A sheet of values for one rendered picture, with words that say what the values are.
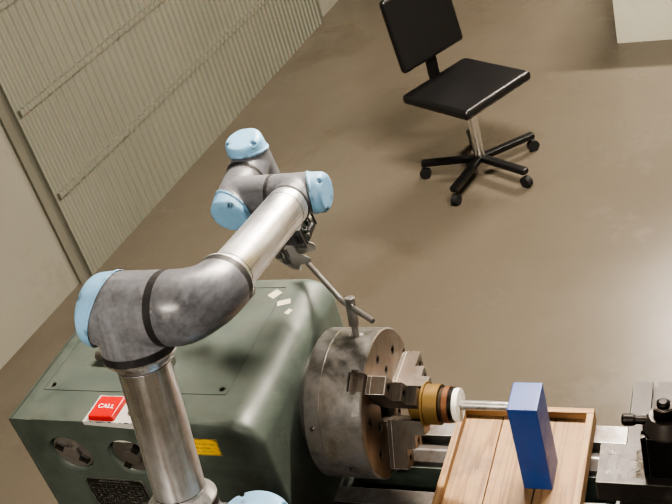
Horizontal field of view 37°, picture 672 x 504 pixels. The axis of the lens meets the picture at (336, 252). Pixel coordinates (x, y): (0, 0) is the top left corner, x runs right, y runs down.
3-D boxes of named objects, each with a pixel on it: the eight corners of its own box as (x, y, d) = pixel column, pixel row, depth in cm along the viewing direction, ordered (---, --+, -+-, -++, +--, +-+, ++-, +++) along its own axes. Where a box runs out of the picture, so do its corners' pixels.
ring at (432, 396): (401, 402, 202) (445, 403, 198) (413, 371, 209) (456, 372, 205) (411, 435, 206) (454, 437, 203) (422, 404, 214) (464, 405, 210)
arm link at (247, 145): (215, 155, 185) (229, 125, 191) (237, 198, 193) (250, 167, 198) (253, 152, 182) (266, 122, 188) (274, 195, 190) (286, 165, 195)
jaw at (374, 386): (368, 410, 207) (347, 395, 197) (371, 386, 209) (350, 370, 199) (419, 411, 203) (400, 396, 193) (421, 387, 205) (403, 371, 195)
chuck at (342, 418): (335, 507, 205) (307, 371, 194) (383, 426, 232) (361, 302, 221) (377, 510, 201) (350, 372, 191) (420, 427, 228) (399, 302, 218)
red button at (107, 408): (90, 423, 202) (86, 415, 201) (104, 402, 207) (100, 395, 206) (115, 424, 200) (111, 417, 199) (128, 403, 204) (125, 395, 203)
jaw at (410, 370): (376, 383, 212) (390, 344, 220) (381, 399, 214) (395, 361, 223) (426, 384, 207) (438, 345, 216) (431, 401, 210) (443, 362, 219)
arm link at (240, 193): (255, 201, 175) (273, 158, 182) (199, 204, 180) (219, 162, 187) (271, 232, 180) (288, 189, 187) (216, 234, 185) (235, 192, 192)
